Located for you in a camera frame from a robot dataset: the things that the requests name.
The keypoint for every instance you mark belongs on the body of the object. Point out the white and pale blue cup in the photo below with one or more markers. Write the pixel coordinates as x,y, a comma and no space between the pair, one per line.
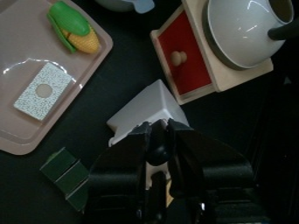
124,4

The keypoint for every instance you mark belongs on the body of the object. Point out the pink plastic tray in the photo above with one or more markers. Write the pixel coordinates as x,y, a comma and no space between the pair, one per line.
22,49

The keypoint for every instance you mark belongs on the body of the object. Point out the toy corn with green husk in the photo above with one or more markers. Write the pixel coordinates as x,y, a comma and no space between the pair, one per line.
73,26

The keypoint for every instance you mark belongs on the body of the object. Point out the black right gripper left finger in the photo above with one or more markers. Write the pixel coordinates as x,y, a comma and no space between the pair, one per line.
116,175

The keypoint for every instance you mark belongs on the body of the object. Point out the speckled white block with hole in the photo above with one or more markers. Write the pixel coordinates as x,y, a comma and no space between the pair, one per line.
43,102

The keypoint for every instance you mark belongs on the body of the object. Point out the green stepped toy block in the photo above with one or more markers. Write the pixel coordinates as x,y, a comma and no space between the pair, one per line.
65,175

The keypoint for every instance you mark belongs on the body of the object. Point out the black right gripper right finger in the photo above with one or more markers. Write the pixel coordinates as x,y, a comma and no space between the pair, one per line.
209,172

